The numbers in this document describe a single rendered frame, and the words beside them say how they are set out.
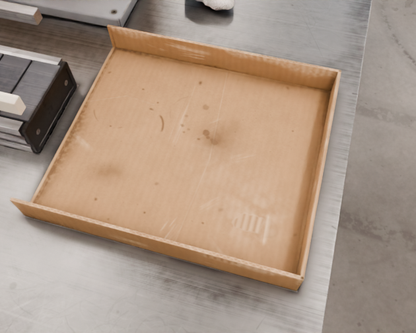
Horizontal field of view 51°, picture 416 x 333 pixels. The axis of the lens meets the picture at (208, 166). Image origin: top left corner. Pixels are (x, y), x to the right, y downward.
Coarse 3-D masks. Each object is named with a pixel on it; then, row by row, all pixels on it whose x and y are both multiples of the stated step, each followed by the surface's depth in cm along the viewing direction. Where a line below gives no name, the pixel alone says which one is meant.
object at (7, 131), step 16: (0, 48) 53; (16, 48) 53; (64, 64) 52; (64, 80) 53; (48, 96) 50; (64, 96) 54; (48, 112) 51; (0, 128) 48; (16, 128) 48; (32, 128) 49; (48, 128) 52; (0, 144) 52; (16, 144) 51; (32, 144) 50
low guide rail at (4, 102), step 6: (0, 96) 45; (6, 96) 45; (12, 96) 45; (18, 96) 45; (0, 102) 45; (6, 102) 45; (12, 102) 45; (18, 102) 45; (0, 108) 46; (6, 108) 46; (12, 108) 45; (18, 108) 45; (24, 108) 46; (18, 114) 46
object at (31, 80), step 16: (0, 64) 52; (16, 64) 52; (32, 64) 52; (48, 64) 52; (0, 80) 51; (16, 80) 51; (32, 80) 51; (48, 80) 51; (32, 96) 49; (0, 112) 48; (32, 112) 48
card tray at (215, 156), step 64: (128, 64) 58; (192, 64) 57; (256, 64) 54; (128, 128) 53; (192, 128) 52; (256, 128) 52; (320, 128) 52; (64, 192) 48; (128, 192) 48; (192, 192) 48; (256, 192) 48; (192, 256) 43; (256, 256) 44
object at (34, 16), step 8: (0, 8) 45; (8, 8) 45; (16, 8) 45; (24, 8) 45; (32, 8) 45; (0, 16) 46; (8, 16) 45; (16, 16) 45; (24, 16) 45; (32, 16) 44; (40, 16) 45
